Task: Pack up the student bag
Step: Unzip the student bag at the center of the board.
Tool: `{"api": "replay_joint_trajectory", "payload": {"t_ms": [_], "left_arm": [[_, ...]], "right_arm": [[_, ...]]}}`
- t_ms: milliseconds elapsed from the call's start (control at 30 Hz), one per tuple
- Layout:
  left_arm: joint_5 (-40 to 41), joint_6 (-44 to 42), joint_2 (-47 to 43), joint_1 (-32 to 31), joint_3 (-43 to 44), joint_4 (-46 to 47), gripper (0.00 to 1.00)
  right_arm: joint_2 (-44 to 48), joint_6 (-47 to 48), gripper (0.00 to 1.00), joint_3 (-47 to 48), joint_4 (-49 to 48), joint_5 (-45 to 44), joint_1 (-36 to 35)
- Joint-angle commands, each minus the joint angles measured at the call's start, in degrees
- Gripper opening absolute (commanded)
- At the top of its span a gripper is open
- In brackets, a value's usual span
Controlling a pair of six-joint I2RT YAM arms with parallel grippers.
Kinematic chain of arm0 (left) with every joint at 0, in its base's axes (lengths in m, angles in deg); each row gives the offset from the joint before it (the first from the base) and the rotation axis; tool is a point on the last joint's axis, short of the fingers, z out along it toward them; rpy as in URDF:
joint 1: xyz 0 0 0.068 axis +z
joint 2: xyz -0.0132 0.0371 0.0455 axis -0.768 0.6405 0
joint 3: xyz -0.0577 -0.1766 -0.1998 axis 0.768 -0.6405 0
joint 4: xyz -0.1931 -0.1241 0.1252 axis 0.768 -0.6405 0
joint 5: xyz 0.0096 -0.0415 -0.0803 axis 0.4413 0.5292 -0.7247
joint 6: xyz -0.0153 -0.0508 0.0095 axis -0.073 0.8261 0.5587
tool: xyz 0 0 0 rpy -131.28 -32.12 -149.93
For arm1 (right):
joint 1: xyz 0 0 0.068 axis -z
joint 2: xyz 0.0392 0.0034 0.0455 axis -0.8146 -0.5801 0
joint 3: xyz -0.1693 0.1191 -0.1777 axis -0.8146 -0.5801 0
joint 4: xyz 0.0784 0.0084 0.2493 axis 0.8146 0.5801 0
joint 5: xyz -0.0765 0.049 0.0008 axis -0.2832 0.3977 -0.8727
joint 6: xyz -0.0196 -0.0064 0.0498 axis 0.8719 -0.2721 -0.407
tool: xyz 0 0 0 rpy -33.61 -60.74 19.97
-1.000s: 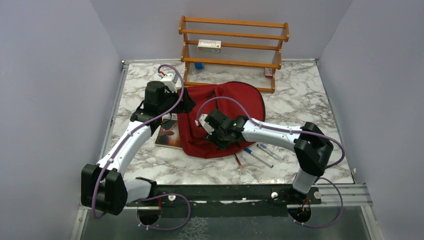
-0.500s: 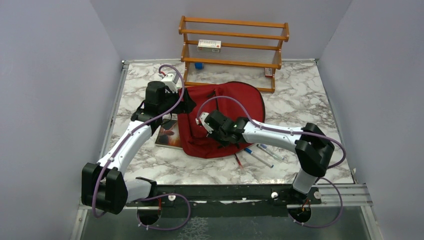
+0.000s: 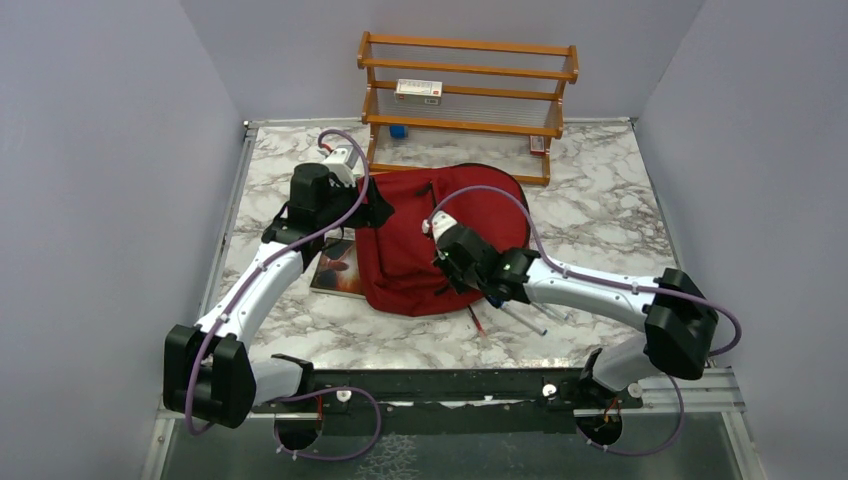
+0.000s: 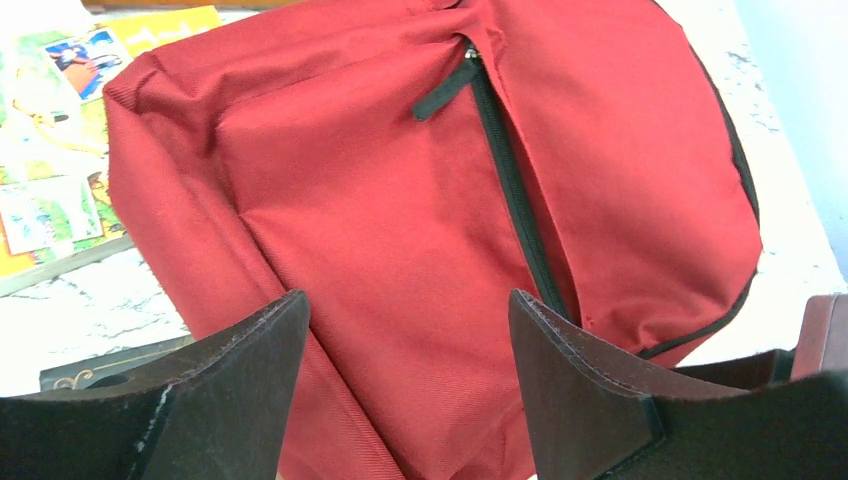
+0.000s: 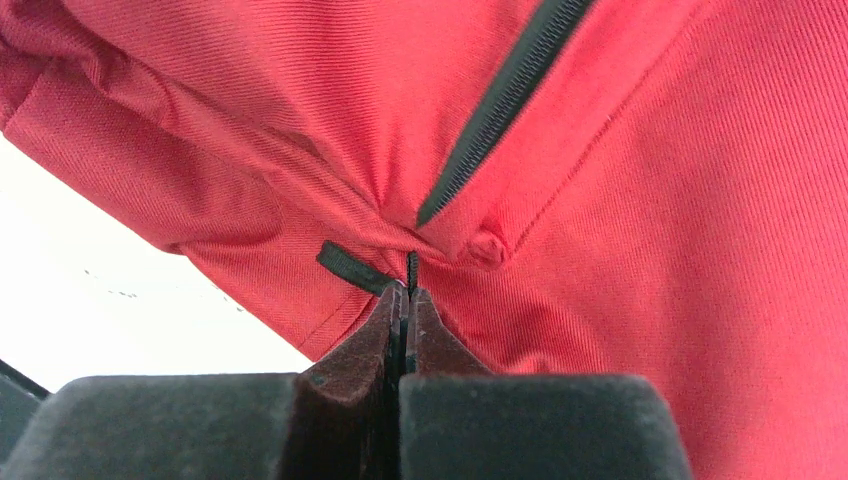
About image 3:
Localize small blue cube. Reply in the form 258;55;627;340
389;124;408;139

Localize red pen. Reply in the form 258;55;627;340
467;306;486;338

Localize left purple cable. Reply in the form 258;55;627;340
184;129;384;463

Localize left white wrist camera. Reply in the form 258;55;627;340
322;145;360;187

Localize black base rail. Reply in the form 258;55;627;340
238;367;737;439

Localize clear pen blue cap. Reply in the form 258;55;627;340
531;303;569;323

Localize dark book three days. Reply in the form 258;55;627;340
310;239;365;299

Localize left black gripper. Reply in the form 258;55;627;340
317;173;395;231

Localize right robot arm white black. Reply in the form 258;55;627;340
432;220;718;407

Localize white box on shelf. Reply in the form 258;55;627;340
394;79;443;106

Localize wooden three-tier shelf rack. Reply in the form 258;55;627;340
356;31;580;186

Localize red student backpack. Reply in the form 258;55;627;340
355;163;531;317

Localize small red white box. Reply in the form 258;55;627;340
528;135;547;156

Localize blue capped white marker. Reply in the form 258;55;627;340
491;300;548;337

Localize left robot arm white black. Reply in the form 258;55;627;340
162;162;394;434

